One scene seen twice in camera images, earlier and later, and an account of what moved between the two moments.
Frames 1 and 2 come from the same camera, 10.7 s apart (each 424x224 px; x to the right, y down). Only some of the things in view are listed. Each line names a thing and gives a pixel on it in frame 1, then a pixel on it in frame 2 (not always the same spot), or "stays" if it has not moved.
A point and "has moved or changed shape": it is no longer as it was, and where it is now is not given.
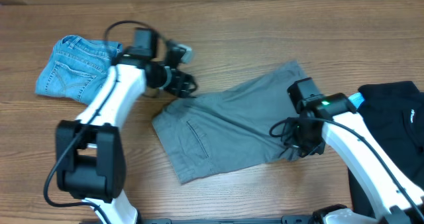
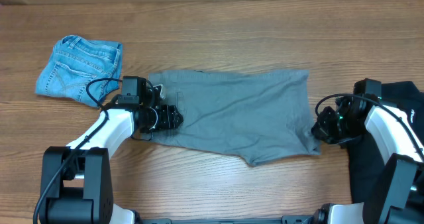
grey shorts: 228,128 has moved or changed shape
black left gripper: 181,84 -> 167,112
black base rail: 291,219 stays
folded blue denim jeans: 77,67 stays
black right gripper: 305,140 -> 324,124
